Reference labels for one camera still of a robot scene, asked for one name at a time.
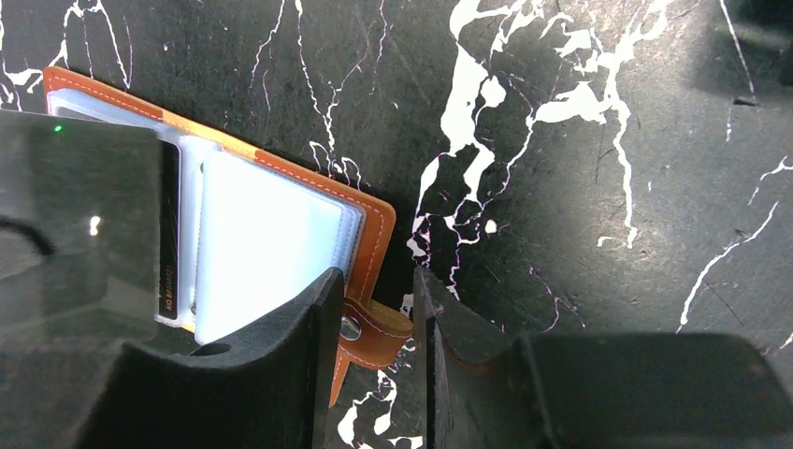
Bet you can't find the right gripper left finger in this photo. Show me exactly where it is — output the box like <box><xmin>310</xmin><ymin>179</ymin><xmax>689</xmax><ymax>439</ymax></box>
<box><xmin>74</xmin><ymin>268</ymin><xmax>344</xmax><ymax>448</ymax></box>

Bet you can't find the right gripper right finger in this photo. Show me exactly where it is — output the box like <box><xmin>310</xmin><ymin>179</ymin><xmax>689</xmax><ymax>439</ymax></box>
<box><xmin>413</xmin><ymin>267</ymin><xmax>792</xmax><ymax>448</ymax></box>

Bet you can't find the orange leather card holder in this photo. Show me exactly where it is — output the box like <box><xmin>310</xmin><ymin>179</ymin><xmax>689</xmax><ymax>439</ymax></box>
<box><xmin>44</xmin><ymin>66</ymin><xmax>412</xmax><ymax>400</ymax></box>

